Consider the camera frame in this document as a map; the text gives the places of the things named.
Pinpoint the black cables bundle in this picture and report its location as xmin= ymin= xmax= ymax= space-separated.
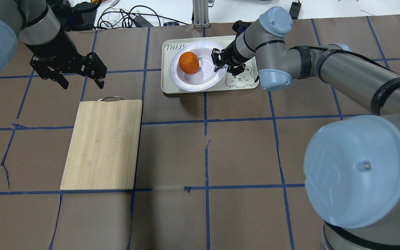
xmin=97 ymin=5 xmax=190 ymax=30

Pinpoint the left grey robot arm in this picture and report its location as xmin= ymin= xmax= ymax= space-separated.
xmin=0 ymin=0 xmax=107 ymax=90

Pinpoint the cream bear tray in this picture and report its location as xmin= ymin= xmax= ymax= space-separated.
xmin=161 ymin=35 xmax=258 ymax=94

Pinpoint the aluminium frame post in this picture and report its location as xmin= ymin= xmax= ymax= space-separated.
xmin=192 ymin=0 xmax=210 ymax=28

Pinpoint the white round plate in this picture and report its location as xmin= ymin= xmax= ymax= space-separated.
xmin=168 ymin=41 xmax=228 ymax=92

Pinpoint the orange fruit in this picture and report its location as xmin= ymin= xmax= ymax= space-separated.
xmin=179 ymin=52 xmax=200 ymax=74

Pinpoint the black power adapter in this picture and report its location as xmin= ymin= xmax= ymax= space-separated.
xmin=68 ymin=2 xmax=98 ymax=31

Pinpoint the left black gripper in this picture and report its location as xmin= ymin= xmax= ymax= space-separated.
xmin=30 ymin=49 xmax=107 ymax=90

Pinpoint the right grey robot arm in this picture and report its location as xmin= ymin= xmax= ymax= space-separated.
xmin=201 ymin=15 xmax=400 ymax=250

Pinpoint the wooden cutting board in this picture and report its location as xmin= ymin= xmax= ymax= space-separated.
xmin=60 ymin=100 xmax=143 ymax=191

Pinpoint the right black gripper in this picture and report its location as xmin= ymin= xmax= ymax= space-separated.
xmin=211 ymin=47 xmax=245 ymax=76

